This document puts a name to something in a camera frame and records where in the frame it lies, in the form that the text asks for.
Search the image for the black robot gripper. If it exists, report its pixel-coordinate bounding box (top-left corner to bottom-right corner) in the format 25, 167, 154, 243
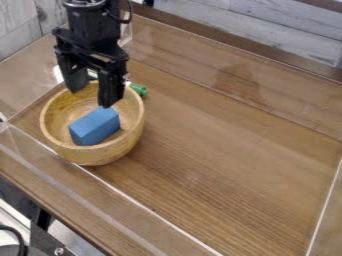
53, 0, 130, 108

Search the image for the blue rectangular block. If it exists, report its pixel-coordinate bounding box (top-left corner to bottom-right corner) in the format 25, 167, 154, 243
69, 107, 121, 146

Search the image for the brown wooden bowl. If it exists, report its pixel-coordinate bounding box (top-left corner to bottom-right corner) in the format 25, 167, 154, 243
39, 82, 146, 166

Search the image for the clear acrylic corner bracket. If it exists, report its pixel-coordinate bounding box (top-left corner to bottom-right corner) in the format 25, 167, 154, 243
118, 23, 133, 47

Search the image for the black cable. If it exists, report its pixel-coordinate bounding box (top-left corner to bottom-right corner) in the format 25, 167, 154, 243
0, 225, 29, 256

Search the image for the black metal table frame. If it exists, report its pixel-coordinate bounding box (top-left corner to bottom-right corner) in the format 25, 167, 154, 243
0, 178, 77, 256

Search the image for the white green marker pen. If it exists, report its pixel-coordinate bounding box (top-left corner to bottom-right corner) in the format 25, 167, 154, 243
87, 71, 150, 98

